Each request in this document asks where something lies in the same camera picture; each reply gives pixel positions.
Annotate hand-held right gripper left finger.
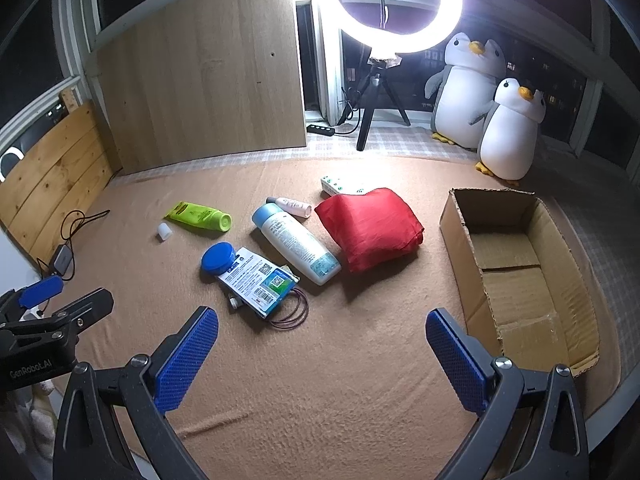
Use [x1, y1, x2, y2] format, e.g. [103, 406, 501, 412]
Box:
[52, 306, 221, 480]

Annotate red cloth bag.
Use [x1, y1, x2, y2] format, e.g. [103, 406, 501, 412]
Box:
[314, 187, 426, 274]

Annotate white bottle with blue cap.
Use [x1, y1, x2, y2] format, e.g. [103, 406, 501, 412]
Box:
[251, 203, 342, 286]

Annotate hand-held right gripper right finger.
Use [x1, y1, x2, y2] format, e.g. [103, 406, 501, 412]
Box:
[425, 308, 591, 480]

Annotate green tube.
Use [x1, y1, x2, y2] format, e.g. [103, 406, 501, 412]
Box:
[164, 201, 233, 233]

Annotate crumpled brown tape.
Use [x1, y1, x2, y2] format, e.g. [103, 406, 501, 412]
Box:
[367, 52, 403, 70]

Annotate black charger cable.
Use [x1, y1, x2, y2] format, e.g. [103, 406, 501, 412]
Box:
[37, 208, 111, 281]

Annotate pine plank board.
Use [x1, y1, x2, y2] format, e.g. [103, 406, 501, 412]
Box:
[0, 100, 118, 276]

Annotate large penguin plush toy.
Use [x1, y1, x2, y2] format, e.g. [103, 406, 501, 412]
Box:
[425, 32, 506, 150]

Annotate grey charger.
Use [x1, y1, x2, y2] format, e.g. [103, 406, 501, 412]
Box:
[50, 245, 75, 277]

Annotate small pink bottle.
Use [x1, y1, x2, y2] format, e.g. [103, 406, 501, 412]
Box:
[266, 196, 313, 219]

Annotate black power cable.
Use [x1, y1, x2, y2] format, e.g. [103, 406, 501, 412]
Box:
[339, 45, 372, 127]

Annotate white tissue pack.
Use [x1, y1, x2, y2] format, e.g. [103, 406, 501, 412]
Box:
[320, 175, 373, 197]

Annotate round blue jar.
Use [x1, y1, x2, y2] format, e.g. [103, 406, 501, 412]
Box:
[201, 242, 237, 277]

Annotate light wood panel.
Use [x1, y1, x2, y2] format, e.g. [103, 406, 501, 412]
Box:
[95, 0, 307, 176]

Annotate cardboard box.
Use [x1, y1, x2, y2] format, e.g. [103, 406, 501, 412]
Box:
[439, 187, 601, 378]

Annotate white ring light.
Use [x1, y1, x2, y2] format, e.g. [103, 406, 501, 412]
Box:
[332, 0, 463, 56]

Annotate black tripod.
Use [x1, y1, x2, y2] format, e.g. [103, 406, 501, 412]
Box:
[356, 45, 412, 152]

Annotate small penguin plush toy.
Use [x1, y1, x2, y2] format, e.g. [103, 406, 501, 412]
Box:
[470, 77, 547, 184]

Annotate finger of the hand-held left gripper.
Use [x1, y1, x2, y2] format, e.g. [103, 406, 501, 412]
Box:
[0, 275, 65, 328]
[0, 287, 115, 343]

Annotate brown hair ties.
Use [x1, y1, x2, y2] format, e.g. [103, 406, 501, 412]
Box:
[264, 287, 308, 331]

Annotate blue card package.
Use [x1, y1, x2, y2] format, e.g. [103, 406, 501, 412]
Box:
[216, 246, 299, 319]

